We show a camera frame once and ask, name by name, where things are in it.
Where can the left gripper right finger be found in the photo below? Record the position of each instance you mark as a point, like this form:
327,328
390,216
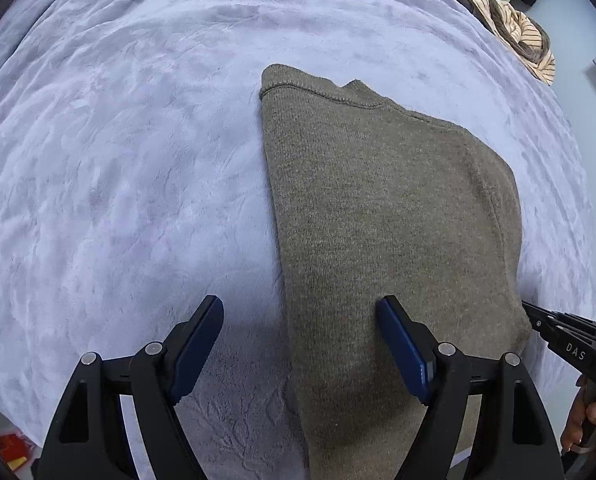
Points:
514,438

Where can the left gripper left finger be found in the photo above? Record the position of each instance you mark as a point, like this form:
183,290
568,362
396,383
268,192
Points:
87,437

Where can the olive brown knit sweater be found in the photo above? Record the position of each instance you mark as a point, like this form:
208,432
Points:
371,200

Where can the person's right hand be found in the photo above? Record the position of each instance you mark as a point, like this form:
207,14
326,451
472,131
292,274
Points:
579,412

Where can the red package on floor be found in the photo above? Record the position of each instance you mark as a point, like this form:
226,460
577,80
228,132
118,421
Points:
14,450

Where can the lavender plush bed blanket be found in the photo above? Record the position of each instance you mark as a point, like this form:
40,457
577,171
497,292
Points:
133,184

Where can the beige striped garment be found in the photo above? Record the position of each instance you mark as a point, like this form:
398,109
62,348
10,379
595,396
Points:
519,33

